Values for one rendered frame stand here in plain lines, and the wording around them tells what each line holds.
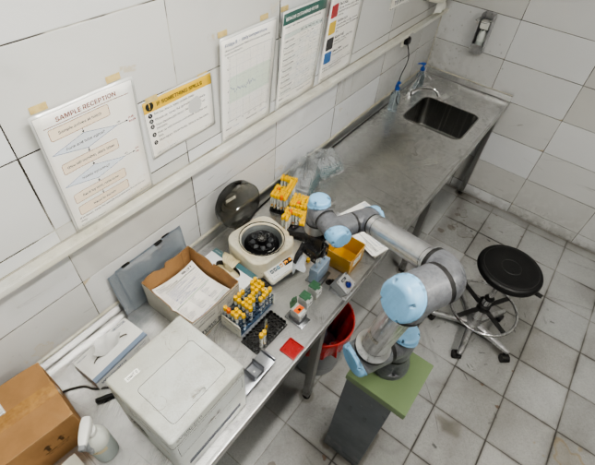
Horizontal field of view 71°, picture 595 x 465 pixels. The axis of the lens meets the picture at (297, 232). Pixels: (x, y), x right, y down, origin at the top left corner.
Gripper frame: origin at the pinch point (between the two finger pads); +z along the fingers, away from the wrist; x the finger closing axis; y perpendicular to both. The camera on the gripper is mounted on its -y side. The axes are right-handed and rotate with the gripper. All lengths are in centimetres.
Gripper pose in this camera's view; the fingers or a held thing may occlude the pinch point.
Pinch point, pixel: (304, 263)
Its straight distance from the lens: 163.7
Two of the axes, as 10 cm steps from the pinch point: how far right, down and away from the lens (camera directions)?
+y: 7.1, 5.4, -4.4
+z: -0.9, 7.0, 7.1
